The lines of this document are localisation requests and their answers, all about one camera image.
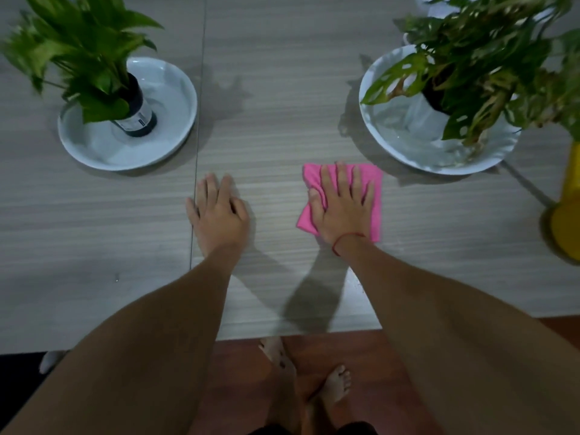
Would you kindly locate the person's left hand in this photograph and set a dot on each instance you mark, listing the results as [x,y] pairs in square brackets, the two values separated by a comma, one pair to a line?
[220,224]

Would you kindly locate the person's right hand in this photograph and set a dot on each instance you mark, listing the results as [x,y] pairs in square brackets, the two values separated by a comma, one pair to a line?
[344,217]

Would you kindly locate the person's right thumb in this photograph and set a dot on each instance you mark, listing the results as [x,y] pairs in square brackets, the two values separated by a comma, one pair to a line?
[316,203]

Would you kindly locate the person's left thumb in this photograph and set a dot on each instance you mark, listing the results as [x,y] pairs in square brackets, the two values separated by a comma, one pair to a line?
[240,210]

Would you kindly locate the person's right middle finger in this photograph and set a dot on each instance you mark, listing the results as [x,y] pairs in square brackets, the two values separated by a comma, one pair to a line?
[343,178]

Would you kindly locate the person's left middle finger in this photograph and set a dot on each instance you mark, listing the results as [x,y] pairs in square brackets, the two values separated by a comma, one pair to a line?
[212,187]

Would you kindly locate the person's right little finger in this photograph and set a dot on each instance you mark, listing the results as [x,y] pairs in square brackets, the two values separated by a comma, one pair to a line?
[369,194]

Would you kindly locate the person's left little finger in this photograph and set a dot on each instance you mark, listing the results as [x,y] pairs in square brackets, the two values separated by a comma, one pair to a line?
[192,210]

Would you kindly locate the pink cleaning cloth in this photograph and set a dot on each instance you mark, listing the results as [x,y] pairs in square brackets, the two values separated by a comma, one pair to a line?
[376,174]

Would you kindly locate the person's left forearm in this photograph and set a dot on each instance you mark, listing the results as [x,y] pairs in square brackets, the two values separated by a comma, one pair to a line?
[149,339]

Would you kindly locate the person's right forearm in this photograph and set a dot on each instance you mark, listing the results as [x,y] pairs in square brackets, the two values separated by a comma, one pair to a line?
[448,339]

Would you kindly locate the deep white bowl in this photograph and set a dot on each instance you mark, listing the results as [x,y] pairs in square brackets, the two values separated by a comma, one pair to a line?
[394,135]

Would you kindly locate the white plastic plant pot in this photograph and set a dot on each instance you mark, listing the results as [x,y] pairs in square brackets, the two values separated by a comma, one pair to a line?
[423,122]

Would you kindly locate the shallow white plate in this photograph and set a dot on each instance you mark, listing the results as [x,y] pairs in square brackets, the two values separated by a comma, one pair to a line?
[167,104]

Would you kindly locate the dark labelled bottle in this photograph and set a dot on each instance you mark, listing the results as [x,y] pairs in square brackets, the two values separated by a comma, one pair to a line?
[141,115]

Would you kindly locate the green holed-leaf plant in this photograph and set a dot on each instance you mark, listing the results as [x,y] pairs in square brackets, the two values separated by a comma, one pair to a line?
[489,63]

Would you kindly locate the person's left leg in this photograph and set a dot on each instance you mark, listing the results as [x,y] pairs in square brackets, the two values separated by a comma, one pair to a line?
[283,385]

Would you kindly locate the person's leg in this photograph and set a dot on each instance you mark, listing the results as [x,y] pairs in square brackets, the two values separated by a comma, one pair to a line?
[328,394]
[283,385]

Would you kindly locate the person's right leg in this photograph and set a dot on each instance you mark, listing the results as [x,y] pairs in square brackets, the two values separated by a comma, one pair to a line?
[328,394]

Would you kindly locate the green broad-leaf plant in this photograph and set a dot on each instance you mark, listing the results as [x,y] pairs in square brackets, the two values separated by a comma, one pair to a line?
[86,45]

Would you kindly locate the round white pot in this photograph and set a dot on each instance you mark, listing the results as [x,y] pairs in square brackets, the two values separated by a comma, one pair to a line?
[437,11]

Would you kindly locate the yellow vase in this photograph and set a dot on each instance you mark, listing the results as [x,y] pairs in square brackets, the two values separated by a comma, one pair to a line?
[568,217]

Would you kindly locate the white table foot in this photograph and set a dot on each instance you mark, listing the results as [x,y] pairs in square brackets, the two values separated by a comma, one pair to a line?
[50,360]

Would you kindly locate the black shorts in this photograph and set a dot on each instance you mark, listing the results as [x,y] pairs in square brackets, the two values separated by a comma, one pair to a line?
[358,428]

